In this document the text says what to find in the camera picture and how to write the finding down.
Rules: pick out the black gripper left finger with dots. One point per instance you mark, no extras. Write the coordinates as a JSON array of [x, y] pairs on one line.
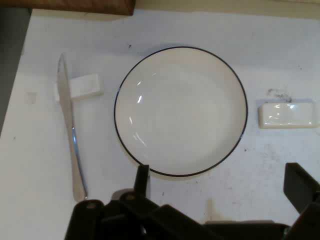
[[120, 220]]

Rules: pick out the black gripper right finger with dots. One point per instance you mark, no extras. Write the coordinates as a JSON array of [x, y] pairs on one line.
[[303, 190]]

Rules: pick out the silver table knife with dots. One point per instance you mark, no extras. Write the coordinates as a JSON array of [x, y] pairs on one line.
[[65, 100]]

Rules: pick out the white ceramic cutlery rest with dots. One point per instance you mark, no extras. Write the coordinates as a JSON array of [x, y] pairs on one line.
[[285, 116], [85, 86]]

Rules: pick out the white plate with black rim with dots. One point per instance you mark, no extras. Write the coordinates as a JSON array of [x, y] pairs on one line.
[[180, 112]]

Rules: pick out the dark brown wooden cabinet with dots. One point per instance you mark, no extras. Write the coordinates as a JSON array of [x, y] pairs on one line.
[[75, 6]]

